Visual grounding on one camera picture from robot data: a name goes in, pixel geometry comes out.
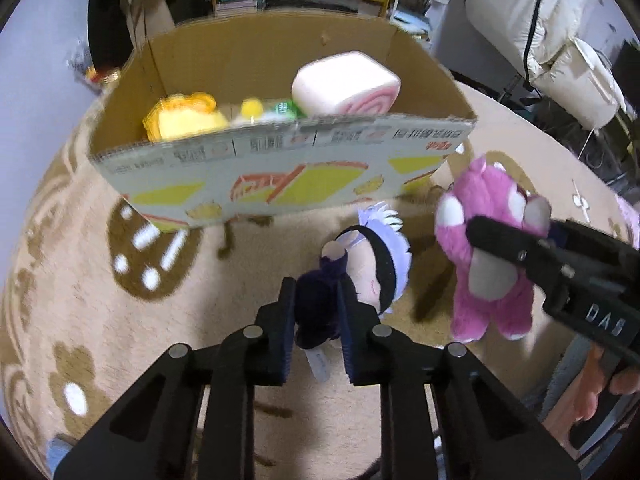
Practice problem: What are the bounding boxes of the pink strawberry bear plush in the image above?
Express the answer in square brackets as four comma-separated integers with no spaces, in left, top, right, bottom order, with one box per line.
[435,156,551,344]

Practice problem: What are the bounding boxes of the blindfolded white-haired plush doll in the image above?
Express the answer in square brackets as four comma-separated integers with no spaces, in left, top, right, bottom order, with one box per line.
[294,202,412,354]

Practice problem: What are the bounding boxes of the green tissue pack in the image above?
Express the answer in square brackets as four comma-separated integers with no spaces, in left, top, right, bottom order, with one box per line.
[269,100,306,120]

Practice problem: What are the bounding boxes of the pink swirl roll plush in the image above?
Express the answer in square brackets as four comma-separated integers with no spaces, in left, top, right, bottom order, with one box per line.
[291,51,401,117]

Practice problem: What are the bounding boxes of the white fluffy duck plush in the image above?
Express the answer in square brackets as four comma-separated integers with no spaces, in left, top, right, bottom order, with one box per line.
[231,98,265,126]

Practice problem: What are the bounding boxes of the person's right hand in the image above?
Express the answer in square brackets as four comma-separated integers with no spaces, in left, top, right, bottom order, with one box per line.
[542,344,639,455]

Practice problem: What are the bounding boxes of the beige patterned carpet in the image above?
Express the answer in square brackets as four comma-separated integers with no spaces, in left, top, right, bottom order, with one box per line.
[1,89,638,477]

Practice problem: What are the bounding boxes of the white garment cover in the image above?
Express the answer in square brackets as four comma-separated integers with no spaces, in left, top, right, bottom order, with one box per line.
[465,0,627,131]

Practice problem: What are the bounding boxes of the yellow plush toy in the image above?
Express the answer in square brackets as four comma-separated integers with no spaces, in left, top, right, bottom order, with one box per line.
[143,92,229,142]

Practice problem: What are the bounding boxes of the white rolling cart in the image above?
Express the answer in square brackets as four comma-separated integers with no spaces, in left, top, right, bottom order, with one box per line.
[388,0,450,44]

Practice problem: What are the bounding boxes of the printed cardboard box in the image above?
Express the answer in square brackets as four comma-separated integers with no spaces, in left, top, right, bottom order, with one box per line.
[89,11,476,231]

